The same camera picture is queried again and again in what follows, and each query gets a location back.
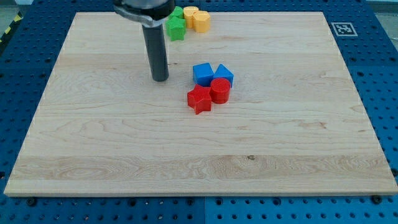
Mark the blue cube block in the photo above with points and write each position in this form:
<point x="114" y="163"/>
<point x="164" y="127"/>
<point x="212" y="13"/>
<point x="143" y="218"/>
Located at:
<point x="203" y="74"/>

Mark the wooden board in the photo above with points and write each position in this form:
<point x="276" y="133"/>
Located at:
<point x="294" y="124"/>

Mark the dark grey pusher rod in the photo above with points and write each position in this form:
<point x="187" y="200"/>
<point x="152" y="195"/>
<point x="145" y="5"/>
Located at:
<point x="156" y="52"/>

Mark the green round block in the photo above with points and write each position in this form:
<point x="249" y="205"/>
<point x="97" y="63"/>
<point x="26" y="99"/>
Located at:
<point x="177" y="12"/>

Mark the yellow hexagon block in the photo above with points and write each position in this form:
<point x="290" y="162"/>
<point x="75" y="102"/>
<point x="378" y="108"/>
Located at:
<point x="201" y="21"/>

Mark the green star block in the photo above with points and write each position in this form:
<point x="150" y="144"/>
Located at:
<point x="176" y="28"/>

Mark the blue triangle block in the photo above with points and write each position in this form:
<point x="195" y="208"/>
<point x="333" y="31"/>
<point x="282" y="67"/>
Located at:
<point x="223" y="72"/>

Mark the yellow heart block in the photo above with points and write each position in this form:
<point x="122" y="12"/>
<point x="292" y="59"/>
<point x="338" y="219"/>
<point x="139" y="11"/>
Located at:
<point x="188" y="13"/>

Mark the white fiducial marker tag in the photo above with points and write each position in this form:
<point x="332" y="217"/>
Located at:
<point x="344" y="29"/>

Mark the red cylinder block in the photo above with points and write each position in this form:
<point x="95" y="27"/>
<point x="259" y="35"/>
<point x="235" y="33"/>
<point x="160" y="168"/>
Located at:
<point x="219" y="90"/>

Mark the red star block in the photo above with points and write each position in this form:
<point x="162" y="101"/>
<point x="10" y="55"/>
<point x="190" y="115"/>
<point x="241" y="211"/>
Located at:
<point x="199" y="99"/>

